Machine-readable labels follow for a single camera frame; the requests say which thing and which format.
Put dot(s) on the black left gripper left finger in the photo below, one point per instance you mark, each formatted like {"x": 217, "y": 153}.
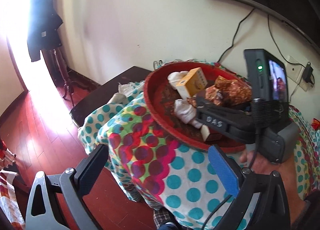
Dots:
{"x": 43, "y": 208}

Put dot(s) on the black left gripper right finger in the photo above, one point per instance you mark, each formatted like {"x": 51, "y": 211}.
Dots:
{"x": 271, "y": 210}

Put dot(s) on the small red white box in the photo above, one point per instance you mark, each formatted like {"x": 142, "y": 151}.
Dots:
{"x": 209, "y": 135}

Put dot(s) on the brown patterned cloth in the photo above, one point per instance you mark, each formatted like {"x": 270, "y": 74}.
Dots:
{"x": 227, "y": 92}

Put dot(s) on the yellow medicine box with QR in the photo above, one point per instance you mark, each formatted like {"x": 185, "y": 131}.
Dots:
{"x": 192, "y": 83}

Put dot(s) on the person's right hand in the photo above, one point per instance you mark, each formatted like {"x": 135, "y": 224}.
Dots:
{"x": 287, "y": 171}

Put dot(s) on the red snack packet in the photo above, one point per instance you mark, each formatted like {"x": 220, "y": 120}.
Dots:
{"x": 315, "y": 124}

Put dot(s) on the round red tray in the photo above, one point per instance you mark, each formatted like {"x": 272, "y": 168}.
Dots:
{"x": 160, "y": 97}

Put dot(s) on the polka dot colourful bedsheet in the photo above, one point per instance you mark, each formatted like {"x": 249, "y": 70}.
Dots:
{"x": 148, "y": 163}

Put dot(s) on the black power adapter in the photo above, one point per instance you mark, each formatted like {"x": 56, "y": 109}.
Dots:
{"x": 307, "y": 75}

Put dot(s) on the dark wooden bedside table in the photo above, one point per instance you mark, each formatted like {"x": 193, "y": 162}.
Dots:
{"x": 103, "y": 94}

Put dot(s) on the dark jacket on stand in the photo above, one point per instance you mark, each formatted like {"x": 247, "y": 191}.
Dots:
{"x": 42, "y": 29}

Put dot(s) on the camera with screen on gripper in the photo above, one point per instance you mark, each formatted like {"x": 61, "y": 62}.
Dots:
{"x": 276, "y": 133}

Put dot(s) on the white wall socket plate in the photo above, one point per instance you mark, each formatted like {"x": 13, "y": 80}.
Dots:
{"x": 294, "y": 71}

